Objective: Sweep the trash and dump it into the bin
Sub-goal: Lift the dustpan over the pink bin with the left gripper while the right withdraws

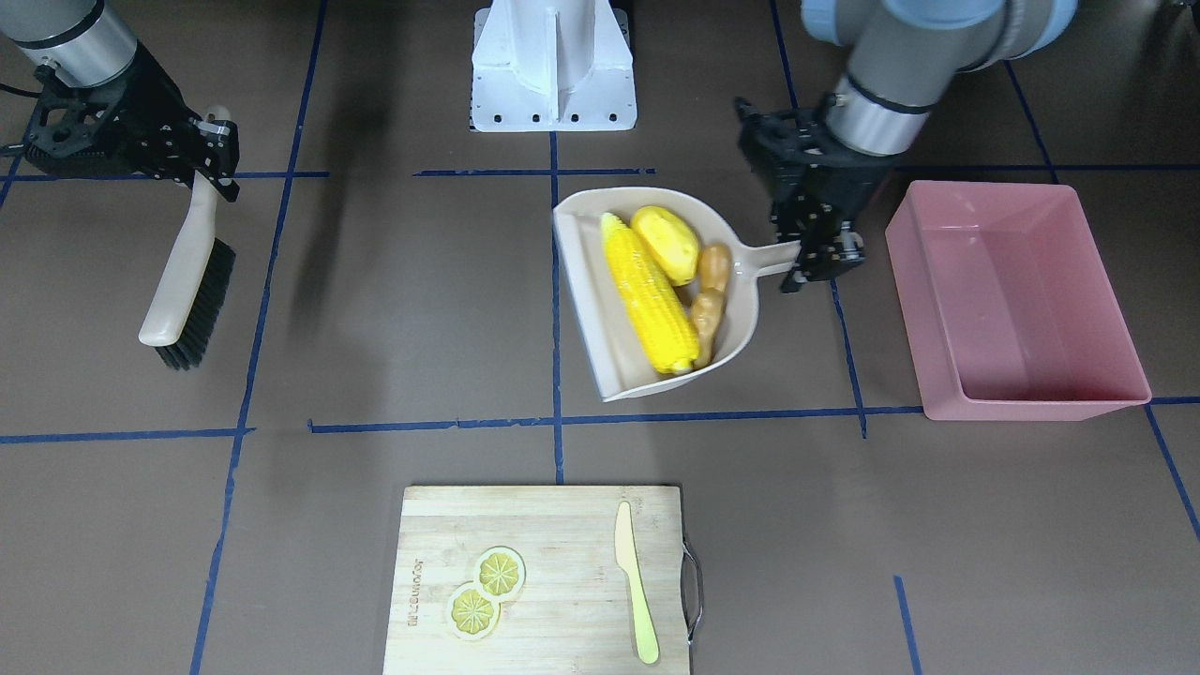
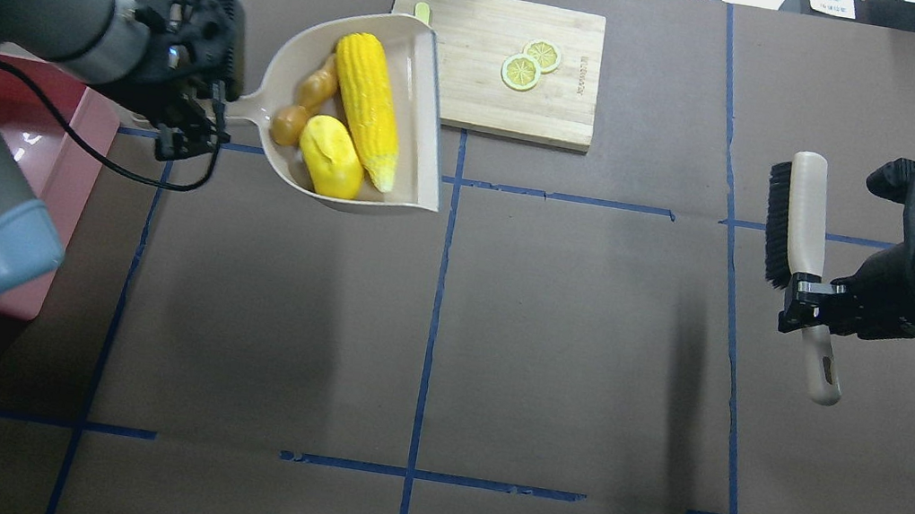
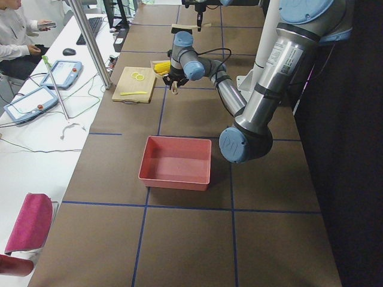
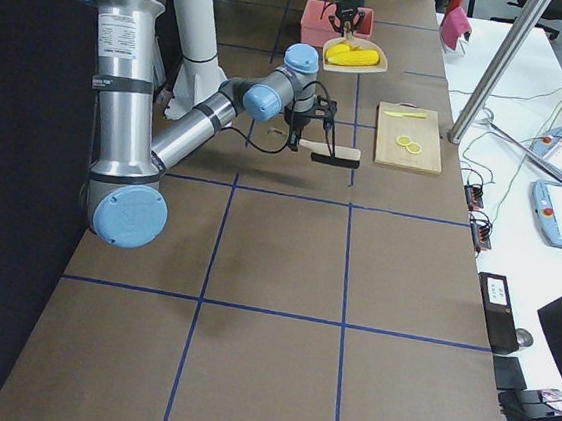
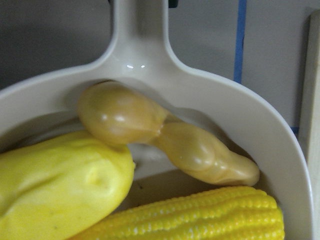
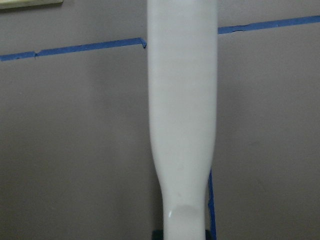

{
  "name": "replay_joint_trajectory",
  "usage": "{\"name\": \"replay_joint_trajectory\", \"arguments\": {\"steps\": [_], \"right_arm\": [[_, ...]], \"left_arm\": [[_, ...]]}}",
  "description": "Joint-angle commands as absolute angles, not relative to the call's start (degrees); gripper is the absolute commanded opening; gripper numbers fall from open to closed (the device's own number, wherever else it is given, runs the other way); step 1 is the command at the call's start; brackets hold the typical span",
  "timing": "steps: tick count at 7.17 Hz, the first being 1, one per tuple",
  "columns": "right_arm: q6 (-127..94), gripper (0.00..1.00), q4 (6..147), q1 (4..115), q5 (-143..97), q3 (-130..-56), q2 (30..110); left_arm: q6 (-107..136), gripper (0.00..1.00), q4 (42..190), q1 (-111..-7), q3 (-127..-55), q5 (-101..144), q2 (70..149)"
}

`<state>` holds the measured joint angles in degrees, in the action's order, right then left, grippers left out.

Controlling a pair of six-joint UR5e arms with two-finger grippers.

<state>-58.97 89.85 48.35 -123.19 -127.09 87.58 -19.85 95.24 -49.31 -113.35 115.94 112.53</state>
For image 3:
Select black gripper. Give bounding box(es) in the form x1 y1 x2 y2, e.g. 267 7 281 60
162 67 189 88
184 0 206 32

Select yellow corn cob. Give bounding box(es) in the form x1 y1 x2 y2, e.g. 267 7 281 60
153 61 171 74

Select beige hand brush black bristles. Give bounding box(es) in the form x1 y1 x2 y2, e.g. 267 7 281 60
171 23 212 34

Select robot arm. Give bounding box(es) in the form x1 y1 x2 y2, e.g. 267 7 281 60
181 0 270 32
163 1 354 163

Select pink plastic bin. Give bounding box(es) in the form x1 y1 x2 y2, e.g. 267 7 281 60
138 136 212 191

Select bamboo cutting board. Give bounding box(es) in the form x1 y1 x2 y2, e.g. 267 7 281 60
112 66 156 103

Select yellow plastic knife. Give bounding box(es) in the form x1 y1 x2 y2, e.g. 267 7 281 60
120 91 148 96

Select black keyboard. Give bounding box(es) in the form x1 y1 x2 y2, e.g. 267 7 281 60
75 17 104 46

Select teach pendant far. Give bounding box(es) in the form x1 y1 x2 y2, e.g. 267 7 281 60
49 60 83 90

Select teach pendant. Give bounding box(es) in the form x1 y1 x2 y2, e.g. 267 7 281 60
49 60 83 90
4 86 59 124

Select black computer mouse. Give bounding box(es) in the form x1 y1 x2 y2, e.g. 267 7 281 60
62 48 76 56

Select thin metal rod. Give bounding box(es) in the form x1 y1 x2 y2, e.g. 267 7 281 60
42 56 69 122

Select white side desk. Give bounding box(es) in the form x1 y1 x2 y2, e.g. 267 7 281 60
1 19 105 251

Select teach pendant near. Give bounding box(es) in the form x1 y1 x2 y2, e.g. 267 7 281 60
4 86 59 124

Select seated person white shirt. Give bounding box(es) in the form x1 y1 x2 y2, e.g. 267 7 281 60
0 0 56 81

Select red chair seat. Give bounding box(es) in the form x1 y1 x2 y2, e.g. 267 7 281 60
1 255 34 277

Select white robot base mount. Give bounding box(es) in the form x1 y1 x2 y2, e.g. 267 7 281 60
236 71 260 102

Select aluminium frame post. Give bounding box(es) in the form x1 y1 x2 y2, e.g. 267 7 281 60
68 0 112 90

